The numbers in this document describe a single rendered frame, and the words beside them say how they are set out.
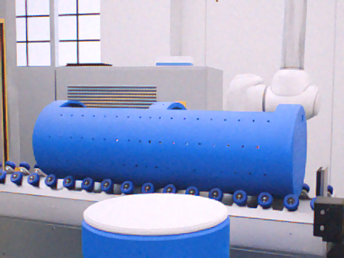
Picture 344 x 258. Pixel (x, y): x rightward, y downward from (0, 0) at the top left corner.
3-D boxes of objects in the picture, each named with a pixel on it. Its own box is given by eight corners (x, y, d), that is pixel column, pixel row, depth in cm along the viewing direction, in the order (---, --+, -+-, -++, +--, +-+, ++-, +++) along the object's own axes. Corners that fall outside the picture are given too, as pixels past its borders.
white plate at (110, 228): (183, 188, 108) (183, 193, 108) (65, 202, 92) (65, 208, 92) (256, 214, 85) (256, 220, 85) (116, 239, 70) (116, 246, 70)
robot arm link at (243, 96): (233, 123, 207) (234, 74, 205) (272, 124, 201) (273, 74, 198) (220, 125, 192) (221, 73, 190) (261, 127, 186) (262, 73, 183)
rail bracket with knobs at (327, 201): (316, 232, 121) (318, 193, 120) (345, 234, 119) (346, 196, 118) (312, 243, 112) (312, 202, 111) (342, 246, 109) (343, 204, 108)
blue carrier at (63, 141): (85, 168, 180) (80, 97, 175) (306, 185, 151) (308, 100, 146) (34, 187, 154) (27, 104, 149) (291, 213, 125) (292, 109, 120)
